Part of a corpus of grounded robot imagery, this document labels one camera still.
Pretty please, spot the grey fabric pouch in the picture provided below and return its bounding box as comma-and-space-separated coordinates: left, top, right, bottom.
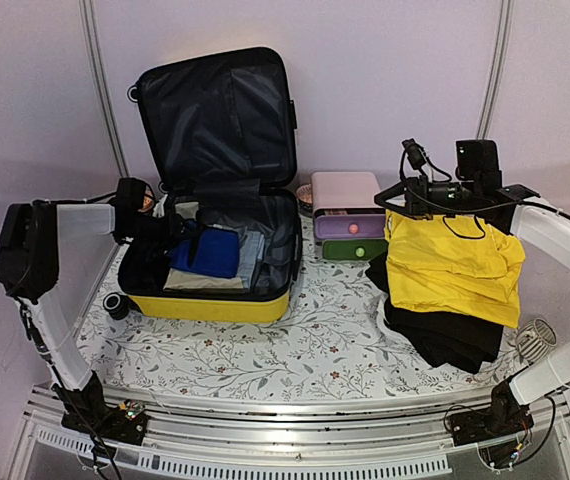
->
236, 230, 265, 291

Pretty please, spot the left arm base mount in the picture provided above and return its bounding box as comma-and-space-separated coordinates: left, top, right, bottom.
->
61, 403, 149, 446

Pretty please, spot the red patterned cup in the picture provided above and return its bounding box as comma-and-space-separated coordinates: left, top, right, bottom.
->
138, 193, 156, 213

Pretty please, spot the green drawer box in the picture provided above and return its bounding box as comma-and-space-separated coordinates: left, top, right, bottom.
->
322, 238, 388, 261

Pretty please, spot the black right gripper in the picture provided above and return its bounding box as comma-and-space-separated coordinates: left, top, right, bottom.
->
375, 174, 481, 220

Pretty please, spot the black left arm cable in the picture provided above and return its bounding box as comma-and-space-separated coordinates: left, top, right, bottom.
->
5, 190, 126, 451

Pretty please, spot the yellow Pikachu suitcase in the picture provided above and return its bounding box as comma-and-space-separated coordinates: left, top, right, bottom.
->
103, 47, 303, 323

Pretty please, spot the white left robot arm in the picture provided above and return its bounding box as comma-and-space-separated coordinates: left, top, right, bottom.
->
0, 177, 178, 391

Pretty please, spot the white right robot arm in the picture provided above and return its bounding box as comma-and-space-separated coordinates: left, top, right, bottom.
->
374, 139, 570, 436

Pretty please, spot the yellow cloth item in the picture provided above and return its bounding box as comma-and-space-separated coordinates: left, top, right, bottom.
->
385, 211, 526, 328

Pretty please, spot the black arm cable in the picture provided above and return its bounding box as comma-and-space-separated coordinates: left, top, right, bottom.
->
5, 190, 126, 451
397, 150, 570, 471

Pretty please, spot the pink purple drawer box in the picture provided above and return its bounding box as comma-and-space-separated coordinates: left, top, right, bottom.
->
311, 171, 385, 240

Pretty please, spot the beige cloth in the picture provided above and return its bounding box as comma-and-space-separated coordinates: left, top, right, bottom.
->
163, 269, 246, 292

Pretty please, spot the floral table mat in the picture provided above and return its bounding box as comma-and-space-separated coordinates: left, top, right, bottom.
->
76, 219, 522, 403

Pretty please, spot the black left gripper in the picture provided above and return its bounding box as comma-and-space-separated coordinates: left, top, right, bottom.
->
124, 208, 201, 250

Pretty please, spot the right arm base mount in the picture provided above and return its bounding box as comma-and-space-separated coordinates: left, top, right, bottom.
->
444, 377, 534, 446

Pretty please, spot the blue fabric pouch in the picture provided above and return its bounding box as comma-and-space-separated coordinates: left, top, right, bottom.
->
168, 227, 240, 279

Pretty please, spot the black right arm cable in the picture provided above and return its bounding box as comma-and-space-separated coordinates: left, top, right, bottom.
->
397, 150, 570, 471

